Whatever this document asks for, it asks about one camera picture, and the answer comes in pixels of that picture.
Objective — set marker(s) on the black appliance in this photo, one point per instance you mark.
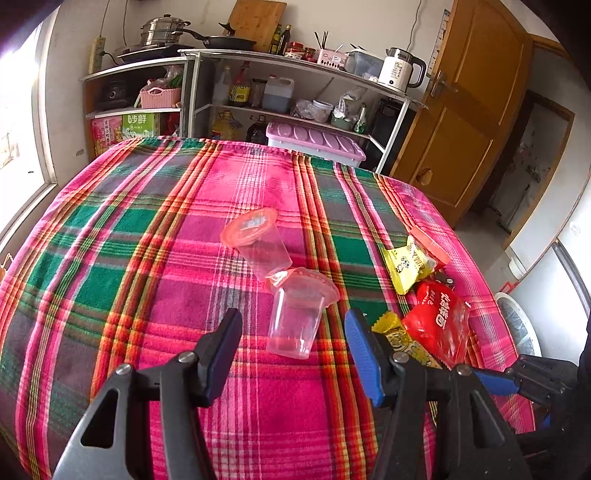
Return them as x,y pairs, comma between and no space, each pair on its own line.
390,124

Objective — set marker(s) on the white round bin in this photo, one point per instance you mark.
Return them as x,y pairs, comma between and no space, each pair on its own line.
519,323

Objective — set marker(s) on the green carton box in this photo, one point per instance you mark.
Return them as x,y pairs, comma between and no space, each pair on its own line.
141,124

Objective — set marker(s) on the clear plastic container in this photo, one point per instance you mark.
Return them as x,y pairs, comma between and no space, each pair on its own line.
364,62

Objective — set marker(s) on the yellow snack wrapper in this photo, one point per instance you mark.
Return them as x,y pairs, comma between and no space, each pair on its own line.
406,267

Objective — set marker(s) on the beige power strip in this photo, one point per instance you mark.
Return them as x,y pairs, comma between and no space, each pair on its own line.
96,50

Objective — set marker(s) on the green bowl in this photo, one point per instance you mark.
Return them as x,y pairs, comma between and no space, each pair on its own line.
341,122

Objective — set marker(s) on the pink green plaid tablecloth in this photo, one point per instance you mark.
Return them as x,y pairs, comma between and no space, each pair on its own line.
138,277

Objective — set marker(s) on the pink woven basket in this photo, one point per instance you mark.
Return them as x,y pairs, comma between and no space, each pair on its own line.
159,97

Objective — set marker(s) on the black induction cooker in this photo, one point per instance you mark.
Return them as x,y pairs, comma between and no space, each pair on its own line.
138,53

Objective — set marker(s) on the clear crumpled plastic bag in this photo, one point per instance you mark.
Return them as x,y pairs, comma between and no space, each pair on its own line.
302,108

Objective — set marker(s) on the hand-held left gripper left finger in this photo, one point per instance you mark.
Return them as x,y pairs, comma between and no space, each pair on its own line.
221,355

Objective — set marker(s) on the white plastic tub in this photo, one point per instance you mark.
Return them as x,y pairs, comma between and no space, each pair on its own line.
323,110

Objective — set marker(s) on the small black cooker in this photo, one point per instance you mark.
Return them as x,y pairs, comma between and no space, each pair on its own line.
113,94

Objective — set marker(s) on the dark glass bottle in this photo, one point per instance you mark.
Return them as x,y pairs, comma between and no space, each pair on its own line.
256,129

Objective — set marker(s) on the soy sauce bottle yellow label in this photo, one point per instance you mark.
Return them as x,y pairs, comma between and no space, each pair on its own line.
240,85

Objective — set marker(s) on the large dark liquid jug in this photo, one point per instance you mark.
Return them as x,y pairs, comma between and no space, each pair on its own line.
277,92

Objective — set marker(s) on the red snack packet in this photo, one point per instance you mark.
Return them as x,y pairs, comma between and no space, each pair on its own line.
438,323

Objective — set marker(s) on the red lidded jar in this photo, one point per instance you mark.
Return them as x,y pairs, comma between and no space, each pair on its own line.
295,48

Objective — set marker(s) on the yellow candy wrapper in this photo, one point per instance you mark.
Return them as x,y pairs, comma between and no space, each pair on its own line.
401,341

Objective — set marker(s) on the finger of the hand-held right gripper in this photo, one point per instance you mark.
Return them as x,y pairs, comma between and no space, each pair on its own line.
494,382
545,420

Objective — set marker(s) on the grey refrigerator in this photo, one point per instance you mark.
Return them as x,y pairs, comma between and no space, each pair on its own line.
563,286

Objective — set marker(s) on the yellow cooking oil bottle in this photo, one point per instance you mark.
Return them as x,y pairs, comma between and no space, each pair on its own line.
226,124

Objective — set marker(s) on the white plastic food bag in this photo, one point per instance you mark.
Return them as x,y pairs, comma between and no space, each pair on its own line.
346,104

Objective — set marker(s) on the steel steamer pot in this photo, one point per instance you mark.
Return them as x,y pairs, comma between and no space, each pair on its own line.
161,30

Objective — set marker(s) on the pink utensil holder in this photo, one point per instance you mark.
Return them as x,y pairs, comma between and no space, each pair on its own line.
330,56

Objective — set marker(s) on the red printed box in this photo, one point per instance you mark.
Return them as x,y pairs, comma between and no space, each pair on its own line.
106,136

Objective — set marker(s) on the black frying pan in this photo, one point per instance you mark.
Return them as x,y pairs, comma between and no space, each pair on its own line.
226,42

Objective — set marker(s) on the white electric kettle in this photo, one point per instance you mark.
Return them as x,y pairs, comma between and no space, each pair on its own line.
399,69

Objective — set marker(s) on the white translucent bottle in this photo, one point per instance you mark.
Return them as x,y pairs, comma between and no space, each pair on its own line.
221,85

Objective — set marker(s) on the storage box pink lid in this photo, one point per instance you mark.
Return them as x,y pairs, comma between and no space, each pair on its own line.
314,138

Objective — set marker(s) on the wooden door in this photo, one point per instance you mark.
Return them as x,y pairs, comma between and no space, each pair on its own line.
461,115

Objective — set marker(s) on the green white packet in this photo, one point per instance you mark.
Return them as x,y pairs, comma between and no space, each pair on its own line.
362,121

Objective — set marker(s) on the round white magnet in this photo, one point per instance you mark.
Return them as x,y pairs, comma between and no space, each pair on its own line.
576,227

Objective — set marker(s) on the small dark wrapper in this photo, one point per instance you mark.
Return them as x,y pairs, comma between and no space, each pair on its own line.
444,279

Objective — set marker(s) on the window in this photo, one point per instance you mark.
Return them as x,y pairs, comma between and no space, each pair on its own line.
23,138

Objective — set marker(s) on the white corner shelf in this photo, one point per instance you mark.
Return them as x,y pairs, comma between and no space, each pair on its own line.
134,69

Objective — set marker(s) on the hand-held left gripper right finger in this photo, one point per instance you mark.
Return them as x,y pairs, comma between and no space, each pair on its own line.
364,355

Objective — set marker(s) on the white metal rack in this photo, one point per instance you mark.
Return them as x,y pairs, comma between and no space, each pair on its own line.
277,56

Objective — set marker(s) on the wooden cutting board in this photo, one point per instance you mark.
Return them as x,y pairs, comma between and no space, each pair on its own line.
258,18

